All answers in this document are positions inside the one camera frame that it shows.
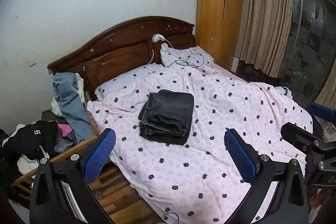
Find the orange wooden wardrobe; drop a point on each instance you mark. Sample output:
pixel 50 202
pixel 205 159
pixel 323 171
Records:
pixel 217 29

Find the white wall socket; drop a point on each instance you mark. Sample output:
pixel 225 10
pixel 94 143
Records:
pixel 32 63

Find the dark wooden headboard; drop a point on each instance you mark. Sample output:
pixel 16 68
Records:
pixel 123 47

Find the blue jeans on pile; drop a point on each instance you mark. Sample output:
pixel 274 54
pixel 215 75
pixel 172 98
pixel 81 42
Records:
pixel 70 98

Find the left beige curtain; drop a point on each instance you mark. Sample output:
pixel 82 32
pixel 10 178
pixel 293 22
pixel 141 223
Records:
pixel 264 32

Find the wooden chair frame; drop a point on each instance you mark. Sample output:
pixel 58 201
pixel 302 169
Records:
pixel 79 148

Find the pink cat-print duvet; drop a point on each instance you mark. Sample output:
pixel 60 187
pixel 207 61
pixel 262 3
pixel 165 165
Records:
pixel 197 182

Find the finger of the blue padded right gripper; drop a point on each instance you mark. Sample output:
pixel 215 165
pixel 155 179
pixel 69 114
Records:
pixel 321 112

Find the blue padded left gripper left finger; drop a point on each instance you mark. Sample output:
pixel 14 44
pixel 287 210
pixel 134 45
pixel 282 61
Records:
pixel 96 154

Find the dark glass sliding door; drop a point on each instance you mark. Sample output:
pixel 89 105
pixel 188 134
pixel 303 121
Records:
pixel 310 50

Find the pink cat-print pillow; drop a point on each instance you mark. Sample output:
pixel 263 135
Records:
pixel 189 57

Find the black printed garment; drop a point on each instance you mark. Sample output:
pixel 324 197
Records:
pixel 33 140

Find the dark grey denim jeans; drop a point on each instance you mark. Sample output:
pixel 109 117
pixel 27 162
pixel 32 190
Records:
pixel 166 117

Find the beige curtain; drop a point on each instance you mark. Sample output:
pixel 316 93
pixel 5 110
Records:
pixel 327 96
pixel 264 32

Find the right beige curtain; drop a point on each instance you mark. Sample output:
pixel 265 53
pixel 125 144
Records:
pixel 327 96

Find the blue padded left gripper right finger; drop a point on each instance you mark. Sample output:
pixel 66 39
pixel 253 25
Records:
pixel 244 156

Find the white charger with cable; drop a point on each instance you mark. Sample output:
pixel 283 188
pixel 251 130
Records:
pixel 156 39

